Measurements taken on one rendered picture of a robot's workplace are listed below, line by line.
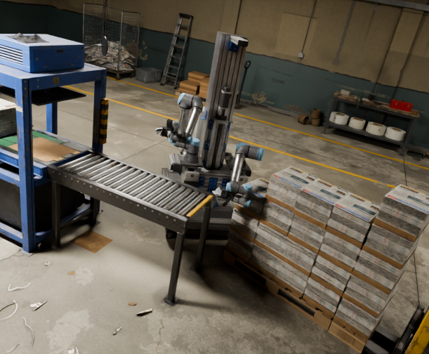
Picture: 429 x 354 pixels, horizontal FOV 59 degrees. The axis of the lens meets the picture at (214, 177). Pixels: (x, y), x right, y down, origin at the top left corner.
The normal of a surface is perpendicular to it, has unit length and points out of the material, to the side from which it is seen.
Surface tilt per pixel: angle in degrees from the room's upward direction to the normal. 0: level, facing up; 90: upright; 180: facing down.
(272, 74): 90
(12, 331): 0
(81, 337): 0
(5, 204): 90
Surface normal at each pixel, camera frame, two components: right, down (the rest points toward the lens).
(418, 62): -0.40, 0.32
